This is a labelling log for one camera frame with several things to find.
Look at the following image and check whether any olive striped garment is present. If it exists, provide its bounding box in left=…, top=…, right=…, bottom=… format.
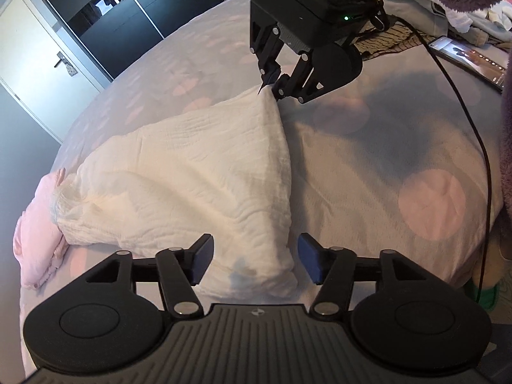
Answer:
left=354, top=23, right=423, bottom=61

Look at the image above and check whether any black sliding wardrobe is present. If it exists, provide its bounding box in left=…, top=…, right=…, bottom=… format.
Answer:
left=45, top=0, right=221, bottom=78

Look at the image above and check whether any black cable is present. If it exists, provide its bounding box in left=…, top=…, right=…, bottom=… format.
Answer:
left=383, top=13, right=494, bottom=303

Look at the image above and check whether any white room door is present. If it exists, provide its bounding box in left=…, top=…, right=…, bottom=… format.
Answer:
left=1, top=0, right=102, bottom=142

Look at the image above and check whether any light blue grey garment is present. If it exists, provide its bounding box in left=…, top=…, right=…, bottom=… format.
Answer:
left=384, top=0, right=449, bottom=37

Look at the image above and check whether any pink garment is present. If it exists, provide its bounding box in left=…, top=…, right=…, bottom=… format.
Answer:
left=12, top=168, right=68, bottom=290

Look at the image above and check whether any cream white muslin garment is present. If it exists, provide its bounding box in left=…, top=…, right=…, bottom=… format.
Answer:
left=50, top=88, right=297, bottom=301

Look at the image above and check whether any smartphone on bed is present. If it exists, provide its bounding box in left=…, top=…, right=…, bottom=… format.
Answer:
left=429, top=36, right=507, bottom=93

